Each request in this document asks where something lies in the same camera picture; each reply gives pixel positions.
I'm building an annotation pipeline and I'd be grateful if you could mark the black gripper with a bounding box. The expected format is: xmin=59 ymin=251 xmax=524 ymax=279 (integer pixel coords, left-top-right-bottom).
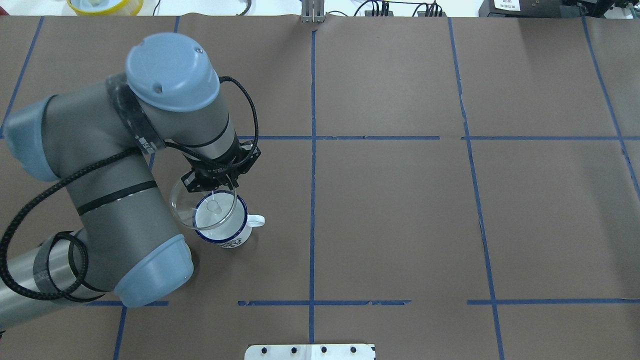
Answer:
xmin=180 ymin=141 xmax=262 ymax=193

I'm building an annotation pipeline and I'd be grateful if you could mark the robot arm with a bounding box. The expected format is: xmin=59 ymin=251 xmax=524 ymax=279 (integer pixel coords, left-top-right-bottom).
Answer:
xmin=1 ymin=32 xmax=261 ymax=332

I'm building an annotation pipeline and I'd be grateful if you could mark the white enamel mug blue rim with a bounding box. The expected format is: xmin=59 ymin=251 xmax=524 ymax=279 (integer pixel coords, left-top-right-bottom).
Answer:
xmin=195 ymin=196 xmax=266 ymax=249

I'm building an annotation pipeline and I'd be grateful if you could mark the yellow rimmed bowl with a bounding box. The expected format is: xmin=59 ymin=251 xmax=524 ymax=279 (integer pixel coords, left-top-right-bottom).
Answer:
xmin=66 ymin=0 xmax=144 ymax=16

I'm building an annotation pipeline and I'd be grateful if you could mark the black computer box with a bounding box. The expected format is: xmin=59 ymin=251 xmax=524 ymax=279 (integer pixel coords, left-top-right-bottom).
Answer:
xmin=478 ymin=0 xmax=640 ymax=19

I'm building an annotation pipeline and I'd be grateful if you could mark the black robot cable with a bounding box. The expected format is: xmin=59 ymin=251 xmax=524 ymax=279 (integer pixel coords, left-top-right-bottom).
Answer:
xmin=0 ymin=75 xmax=261 ymax=304

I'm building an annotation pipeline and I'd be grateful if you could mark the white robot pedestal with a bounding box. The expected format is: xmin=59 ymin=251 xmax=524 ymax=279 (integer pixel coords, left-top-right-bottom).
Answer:
xmin=244 ymin=343 xmax=377 ymax=360

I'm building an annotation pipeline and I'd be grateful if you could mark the aluminium frame post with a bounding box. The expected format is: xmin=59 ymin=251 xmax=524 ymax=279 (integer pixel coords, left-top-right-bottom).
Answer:
xmin=300 ymin=0 xmax=327 ymax=24

